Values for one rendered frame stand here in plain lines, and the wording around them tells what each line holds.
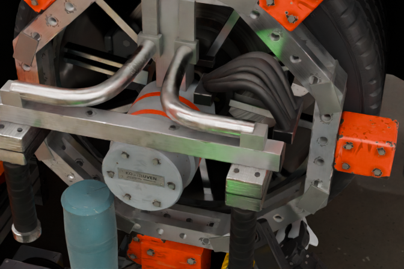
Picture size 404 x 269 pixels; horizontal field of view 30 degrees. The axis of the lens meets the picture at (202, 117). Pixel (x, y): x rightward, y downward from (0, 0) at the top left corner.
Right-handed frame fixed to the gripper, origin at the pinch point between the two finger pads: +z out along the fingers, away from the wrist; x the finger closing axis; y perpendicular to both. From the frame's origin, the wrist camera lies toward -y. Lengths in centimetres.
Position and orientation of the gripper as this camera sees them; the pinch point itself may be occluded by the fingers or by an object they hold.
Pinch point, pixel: (294, 214)
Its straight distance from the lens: 140.0
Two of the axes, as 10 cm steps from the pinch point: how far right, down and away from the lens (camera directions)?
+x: 6.9, -4.5, -5.6
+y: 6.7, 6.9, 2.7
